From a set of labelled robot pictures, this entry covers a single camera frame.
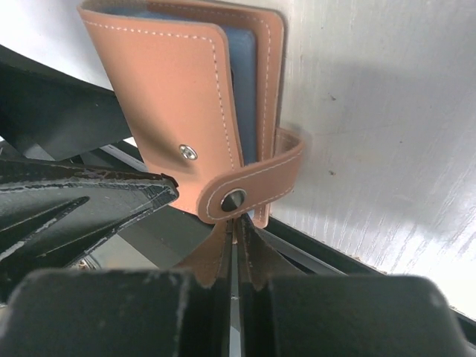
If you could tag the brown leather card holder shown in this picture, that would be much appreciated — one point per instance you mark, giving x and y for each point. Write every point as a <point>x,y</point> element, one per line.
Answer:
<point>199,84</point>

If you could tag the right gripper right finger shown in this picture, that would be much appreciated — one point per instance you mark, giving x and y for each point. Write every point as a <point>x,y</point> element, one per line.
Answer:
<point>284,312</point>

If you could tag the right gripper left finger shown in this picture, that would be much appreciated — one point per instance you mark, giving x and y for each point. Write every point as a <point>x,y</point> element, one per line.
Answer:
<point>182,311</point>

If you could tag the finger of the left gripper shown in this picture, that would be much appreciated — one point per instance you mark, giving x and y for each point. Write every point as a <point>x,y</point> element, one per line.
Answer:
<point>49,115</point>
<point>54,214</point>

